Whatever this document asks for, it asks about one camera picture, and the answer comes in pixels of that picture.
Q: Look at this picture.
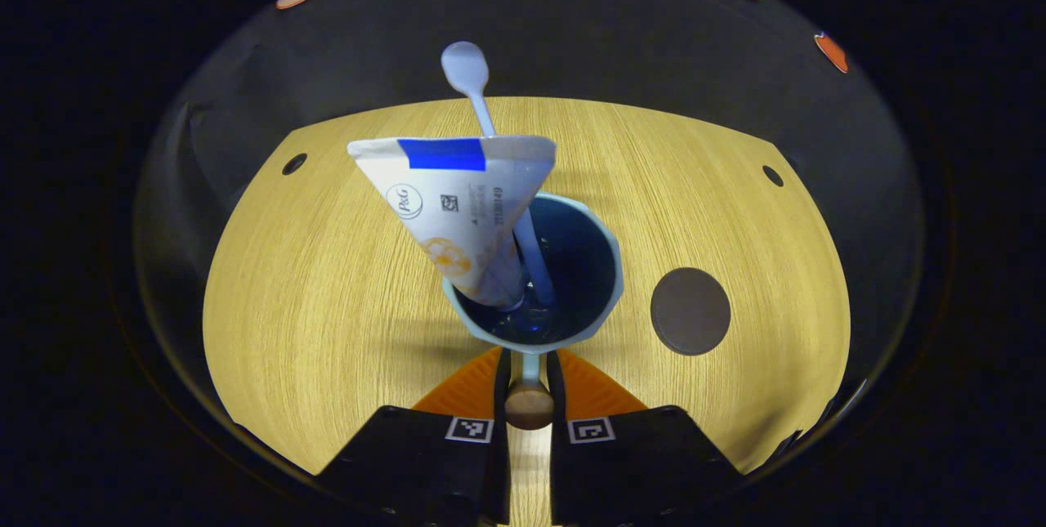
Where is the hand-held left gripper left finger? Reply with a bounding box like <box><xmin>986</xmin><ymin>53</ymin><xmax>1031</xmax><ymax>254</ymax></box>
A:
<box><xmin>316</xmin><ymin>346</ymin><xmax>512</xmax><ymax>527</ymax></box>

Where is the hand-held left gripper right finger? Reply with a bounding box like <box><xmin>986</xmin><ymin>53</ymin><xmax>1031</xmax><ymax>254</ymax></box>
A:
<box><xmin>545</xmin><ymin>348</ymin><xmax>745</xmax><ymax>527</ymax></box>

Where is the dark brown round coaster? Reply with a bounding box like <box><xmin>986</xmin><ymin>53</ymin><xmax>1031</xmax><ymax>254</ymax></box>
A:
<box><xmin>650</xmin><ymin>267</ymin><xmax>732</xmax><ymax>357</ymax></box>

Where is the blue cup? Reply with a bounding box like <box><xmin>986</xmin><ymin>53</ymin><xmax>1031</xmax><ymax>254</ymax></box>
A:
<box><xmin>441</xmin><ymin>192</ymin><xmax>625</xmax><ymax>431</ymax></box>

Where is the white toothpaste tube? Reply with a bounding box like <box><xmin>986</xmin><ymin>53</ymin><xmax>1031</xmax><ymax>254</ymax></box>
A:
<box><xmin>347</xmin><ymin>135</ymin><xmax>558</xmax><ymax>311</ymax></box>

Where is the white toothbrush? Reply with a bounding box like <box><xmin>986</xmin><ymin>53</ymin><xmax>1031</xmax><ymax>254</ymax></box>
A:
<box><xmin>440</xmin><ymin>41</ymin><xmax>558</xmax><ymax>309</ymax></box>

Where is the wooden desktop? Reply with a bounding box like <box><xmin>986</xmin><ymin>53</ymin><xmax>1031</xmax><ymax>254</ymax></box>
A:
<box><xmin>203</xmin><ymin>96</ymin><xmax>852</xmax><ymax>527</ymax></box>

